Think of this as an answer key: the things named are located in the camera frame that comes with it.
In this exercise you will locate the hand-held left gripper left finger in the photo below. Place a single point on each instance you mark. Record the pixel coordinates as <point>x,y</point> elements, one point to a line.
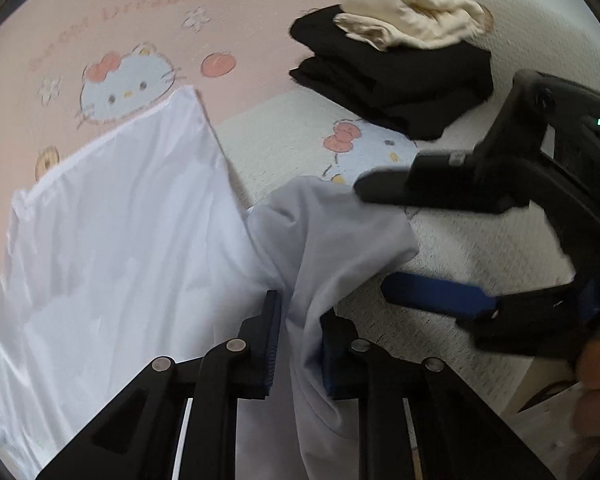
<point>272,340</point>

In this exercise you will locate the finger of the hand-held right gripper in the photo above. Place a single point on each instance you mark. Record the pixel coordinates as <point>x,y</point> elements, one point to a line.
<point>430,295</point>
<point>430,187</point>

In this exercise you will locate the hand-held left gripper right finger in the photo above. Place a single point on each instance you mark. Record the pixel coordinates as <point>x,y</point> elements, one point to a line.
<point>330,355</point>

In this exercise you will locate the white t-shirt with navy trim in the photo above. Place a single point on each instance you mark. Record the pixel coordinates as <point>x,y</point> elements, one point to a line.
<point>130,240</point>

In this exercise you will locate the folded black garment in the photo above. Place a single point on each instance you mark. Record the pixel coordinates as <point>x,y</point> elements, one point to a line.
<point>405,90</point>

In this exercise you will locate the folded cream garment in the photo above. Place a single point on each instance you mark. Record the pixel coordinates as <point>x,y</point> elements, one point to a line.
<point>405,10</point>

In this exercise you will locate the pink cream cat print blanket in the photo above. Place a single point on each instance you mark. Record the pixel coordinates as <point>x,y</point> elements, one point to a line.
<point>255,25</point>

